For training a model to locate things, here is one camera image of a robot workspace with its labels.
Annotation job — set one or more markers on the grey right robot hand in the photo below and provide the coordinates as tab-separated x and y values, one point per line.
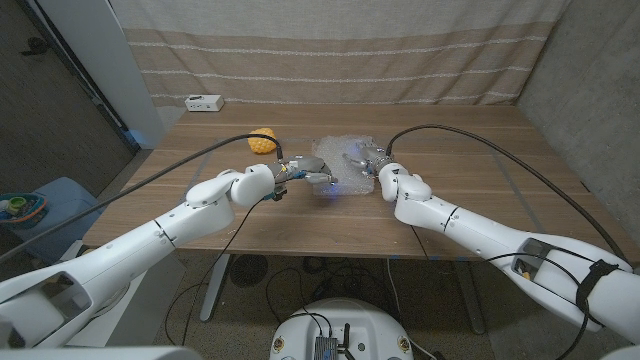
372	155

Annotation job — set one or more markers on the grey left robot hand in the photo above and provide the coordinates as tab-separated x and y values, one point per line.
307	165

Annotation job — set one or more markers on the clear bubble wrap sheet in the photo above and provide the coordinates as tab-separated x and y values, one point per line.
345	180

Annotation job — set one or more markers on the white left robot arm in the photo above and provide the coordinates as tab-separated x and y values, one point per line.
150	245

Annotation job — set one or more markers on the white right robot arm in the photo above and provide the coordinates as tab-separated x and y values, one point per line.
475	230

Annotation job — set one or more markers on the yellow dimpled ball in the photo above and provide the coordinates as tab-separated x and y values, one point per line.
260	145

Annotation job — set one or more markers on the beige striped cloth mat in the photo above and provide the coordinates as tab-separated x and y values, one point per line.
325	65

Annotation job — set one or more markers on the white power strip box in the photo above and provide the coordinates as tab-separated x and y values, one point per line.
204	103

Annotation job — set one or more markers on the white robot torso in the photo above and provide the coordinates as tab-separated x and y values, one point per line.
370	325

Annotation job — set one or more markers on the black antenna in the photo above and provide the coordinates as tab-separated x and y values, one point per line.
346	337

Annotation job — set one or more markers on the grey finned module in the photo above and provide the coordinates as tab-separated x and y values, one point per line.
322	349

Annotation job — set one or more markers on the white partition panel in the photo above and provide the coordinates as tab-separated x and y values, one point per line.
100	60

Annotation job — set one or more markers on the blue plastic bin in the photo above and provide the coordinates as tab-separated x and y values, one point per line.
65	200

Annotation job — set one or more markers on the black door strip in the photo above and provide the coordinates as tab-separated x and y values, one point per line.
80	67

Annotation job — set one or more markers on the blue orange bowl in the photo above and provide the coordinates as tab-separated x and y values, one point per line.
30	212

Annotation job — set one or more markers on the green tape roll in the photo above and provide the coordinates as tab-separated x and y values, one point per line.
16	203

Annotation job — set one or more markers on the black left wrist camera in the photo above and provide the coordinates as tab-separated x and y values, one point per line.
276	193

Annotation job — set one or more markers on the black wall hook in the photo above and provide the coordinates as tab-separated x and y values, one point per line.
34	46

